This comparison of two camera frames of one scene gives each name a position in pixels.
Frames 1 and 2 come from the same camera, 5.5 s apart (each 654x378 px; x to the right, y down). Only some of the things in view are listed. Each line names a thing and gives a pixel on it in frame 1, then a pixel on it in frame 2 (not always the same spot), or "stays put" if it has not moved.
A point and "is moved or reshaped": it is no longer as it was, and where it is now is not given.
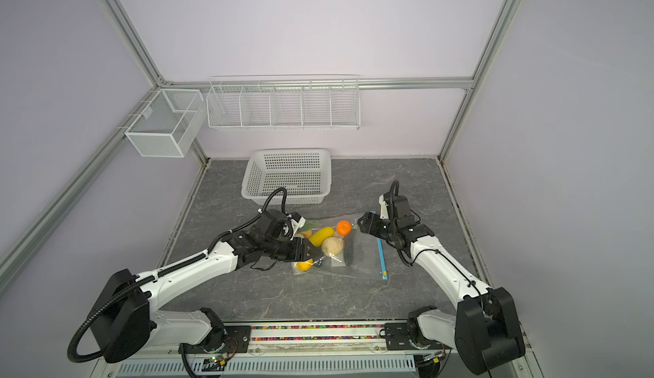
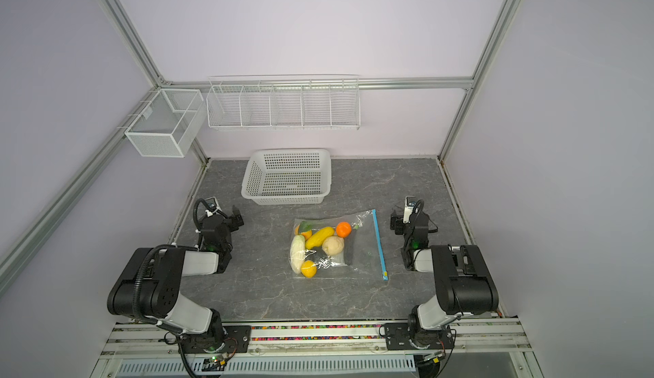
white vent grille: x=281 y=367 stays put
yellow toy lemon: x=305 y=266 is moved or reshaped
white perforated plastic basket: x=306 y=174 stays put
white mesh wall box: x=166 y=125 stays put
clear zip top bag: x=346 y=250 stays put
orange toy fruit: x=343 y=227 stays put
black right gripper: x=371 y=220 → x=398 y=224
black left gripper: x=301 y=255 → x=235 y=220
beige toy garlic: x=332 y=245 stays put
